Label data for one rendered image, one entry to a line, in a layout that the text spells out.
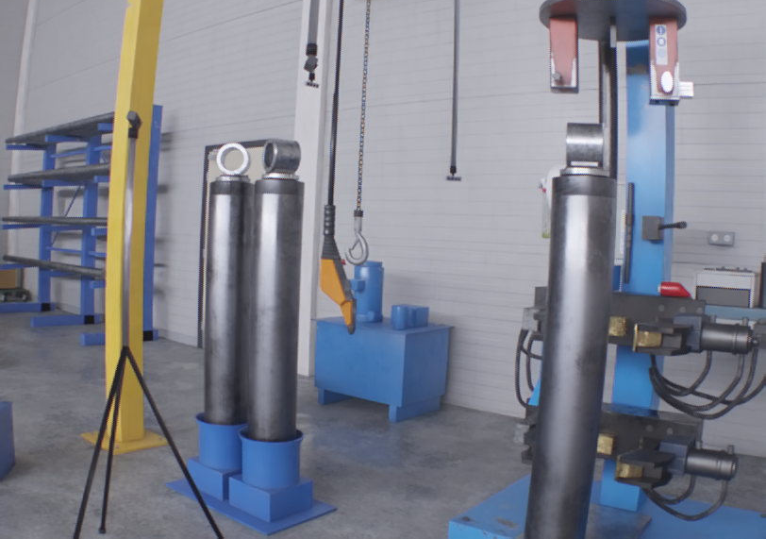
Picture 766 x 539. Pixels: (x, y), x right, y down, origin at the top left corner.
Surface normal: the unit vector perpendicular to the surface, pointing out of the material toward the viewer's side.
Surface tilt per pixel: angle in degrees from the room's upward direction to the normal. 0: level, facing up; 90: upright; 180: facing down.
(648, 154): 90
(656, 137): 90
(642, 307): 90
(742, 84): 90
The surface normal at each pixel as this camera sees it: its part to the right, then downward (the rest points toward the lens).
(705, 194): -0.62, 0.00
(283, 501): 0.78, 0.05
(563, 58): -0.36, 0.01
